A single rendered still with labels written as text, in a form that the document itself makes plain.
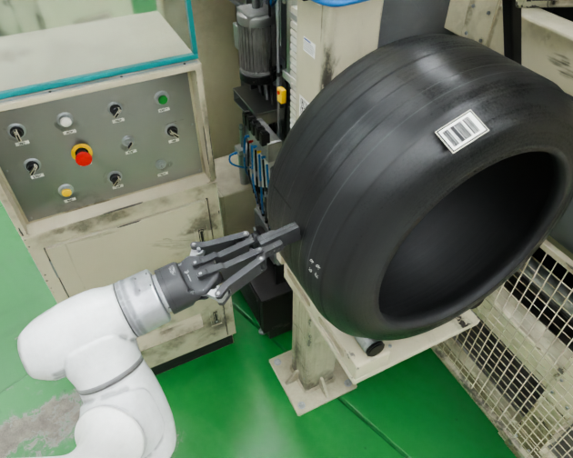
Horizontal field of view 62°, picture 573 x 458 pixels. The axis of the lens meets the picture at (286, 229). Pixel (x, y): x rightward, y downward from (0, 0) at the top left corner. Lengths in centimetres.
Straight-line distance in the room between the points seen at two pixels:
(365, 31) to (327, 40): 8
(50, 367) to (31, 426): 143
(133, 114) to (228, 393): 117
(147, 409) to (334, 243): 36
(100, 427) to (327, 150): 51
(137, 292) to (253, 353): 141
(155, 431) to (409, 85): 63
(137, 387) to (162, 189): 80
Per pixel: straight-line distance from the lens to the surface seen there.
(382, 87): 78
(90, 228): 145
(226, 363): 209
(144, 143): 138
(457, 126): 71
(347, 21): 100
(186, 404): 203
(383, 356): 111
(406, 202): 70
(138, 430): 74
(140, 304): 73
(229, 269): 75
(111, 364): 75
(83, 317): 73
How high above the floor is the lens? 179
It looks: 44 degrees down
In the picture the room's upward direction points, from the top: straight up
